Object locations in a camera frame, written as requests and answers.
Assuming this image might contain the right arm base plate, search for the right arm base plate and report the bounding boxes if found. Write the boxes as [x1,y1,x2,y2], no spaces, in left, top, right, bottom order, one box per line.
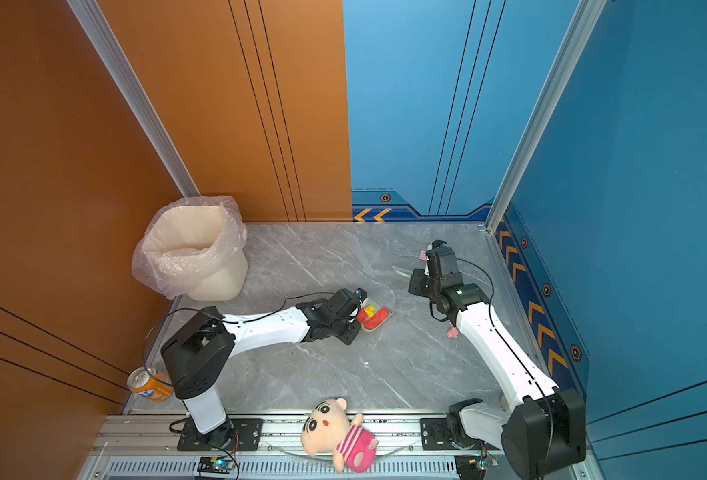
[419,417,497,451]

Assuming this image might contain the cream trash bin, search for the cream trash bin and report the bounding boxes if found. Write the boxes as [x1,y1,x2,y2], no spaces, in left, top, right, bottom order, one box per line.
[141,205,250,302]

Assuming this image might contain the clear plastic bin liner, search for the clear plastic bin liner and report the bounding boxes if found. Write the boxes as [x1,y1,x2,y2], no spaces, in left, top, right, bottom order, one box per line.
[130,195,248,300]

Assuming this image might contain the green hand brush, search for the green hand brush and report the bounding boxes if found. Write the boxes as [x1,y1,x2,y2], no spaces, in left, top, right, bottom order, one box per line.
[393,266,413,279]

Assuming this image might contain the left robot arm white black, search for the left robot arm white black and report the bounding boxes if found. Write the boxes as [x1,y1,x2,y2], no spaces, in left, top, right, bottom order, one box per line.
[160,288,367,441]

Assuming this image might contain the red paper scrap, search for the red paper scrap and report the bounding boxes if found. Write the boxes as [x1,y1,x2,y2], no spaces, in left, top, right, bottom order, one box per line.
[358,307,391,329]

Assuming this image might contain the plush doll pink shirt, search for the plush doll pink shirt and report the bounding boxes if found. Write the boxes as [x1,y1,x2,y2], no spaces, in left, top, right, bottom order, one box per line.
[300,398,379,473]

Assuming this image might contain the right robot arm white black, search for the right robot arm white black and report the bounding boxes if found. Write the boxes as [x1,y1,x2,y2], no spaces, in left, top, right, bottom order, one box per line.
[409,240,587,479]

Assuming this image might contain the green circuit board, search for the green circuit board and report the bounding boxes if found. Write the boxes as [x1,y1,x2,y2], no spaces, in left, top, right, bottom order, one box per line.
[196,456,238,479]
[455,456,499,480]

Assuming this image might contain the left green circuit board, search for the left green circuit board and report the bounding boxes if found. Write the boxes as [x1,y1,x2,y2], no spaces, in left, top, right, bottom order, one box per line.
[196,456,238,479]

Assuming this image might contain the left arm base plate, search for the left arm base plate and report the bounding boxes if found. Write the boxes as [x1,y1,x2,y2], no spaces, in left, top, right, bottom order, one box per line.
[169,417,263,453]

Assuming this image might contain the right green circuit board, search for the right green circuit board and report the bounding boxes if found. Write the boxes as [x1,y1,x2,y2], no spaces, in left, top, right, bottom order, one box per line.
[455,456,499,480]

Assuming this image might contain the aluminium front rail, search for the aluminium front rail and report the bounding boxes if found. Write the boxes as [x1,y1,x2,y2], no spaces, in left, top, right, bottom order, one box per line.
[76,412,605,480]

